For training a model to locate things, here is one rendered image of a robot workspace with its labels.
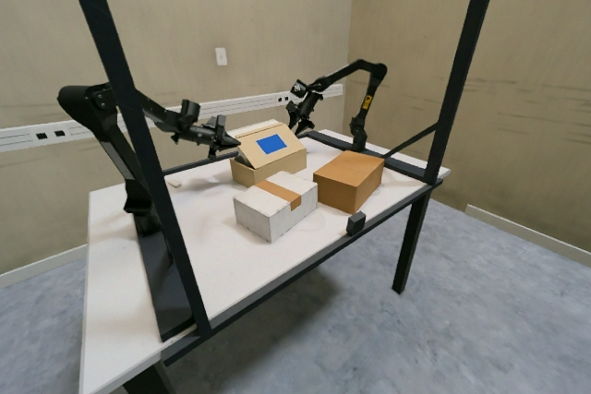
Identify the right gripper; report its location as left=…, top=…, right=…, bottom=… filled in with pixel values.
left=285, top=101, right=315, bottom=136

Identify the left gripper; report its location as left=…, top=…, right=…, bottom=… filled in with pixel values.
left=194, top=114, right=241, bottom=161

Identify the white cardboard box with tan tape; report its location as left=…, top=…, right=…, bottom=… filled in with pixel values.
left=233, top=171, right=318, bottom=244

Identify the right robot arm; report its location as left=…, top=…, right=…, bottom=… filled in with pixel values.
left=290, top=58, right=388, bottom=153

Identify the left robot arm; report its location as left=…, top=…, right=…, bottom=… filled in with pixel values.
left=57, top=82, right=200, bottom=238

